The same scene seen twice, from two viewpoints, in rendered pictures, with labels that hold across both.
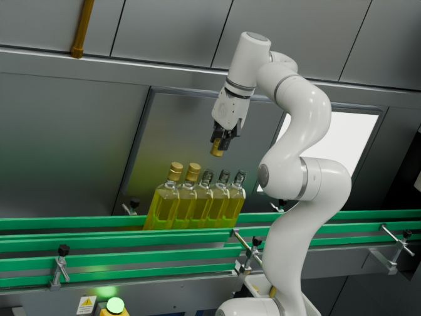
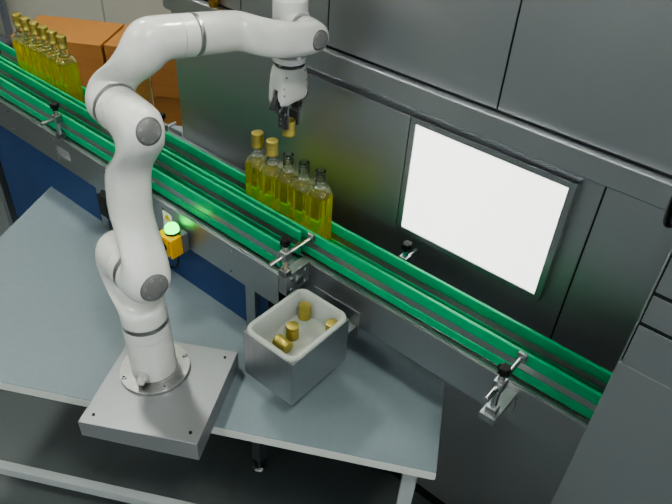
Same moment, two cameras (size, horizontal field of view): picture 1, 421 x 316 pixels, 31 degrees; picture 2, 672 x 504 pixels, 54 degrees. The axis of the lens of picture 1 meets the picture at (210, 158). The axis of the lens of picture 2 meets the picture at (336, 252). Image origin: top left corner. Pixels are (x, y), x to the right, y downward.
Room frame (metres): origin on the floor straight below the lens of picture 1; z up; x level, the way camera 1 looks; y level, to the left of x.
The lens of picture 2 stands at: (1.70, -1.55, 2.23)
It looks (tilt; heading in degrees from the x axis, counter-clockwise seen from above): 39 degrees down; 75
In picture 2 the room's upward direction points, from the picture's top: 4 degrees clockwise
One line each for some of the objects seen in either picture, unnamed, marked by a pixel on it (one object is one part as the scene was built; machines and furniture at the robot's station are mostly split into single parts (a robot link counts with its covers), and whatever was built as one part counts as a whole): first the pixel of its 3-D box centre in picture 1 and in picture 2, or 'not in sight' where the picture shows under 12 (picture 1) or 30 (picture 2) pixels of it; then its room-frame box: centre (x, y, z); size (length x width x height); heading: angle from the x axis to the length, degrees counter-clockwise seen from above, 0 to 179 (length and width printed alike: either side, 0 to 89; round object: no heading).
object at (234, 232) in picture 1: (247, 250); (291, 252); (1.94, -0.19, 1.12); 0.17 x 0.03 x 0.12; 38
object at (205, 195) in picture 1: (193, 215); (287, 201); (1.96, -0.01, 1.16); 0.06 x 0.06 x 0.21; 39
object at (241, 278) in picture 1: (233, 272); (295, 277); (1.95, -0.18, 1.02); 0.09 x 0.04 x 0.07; 38
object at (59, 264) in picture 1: (61, 274); not in sight; (1.53, 0.25, 1.11); 0.07 x 0.04 x 0.13; 38
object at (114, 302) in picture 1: (115, 305); (171, 228); (1.62, 0.11, 1.01); 0.04 x 0.04 x 0.03
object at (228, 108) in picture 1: (232, 106); (289, 80); (1.96, -0.01, 1.52); 0.10 x 0.07 x 0.11; 39
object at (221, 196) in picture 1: (210, 215); (302, 209); (1.99, -0.06, 1.16); 0.06 x 0.06 x 0.21; 38
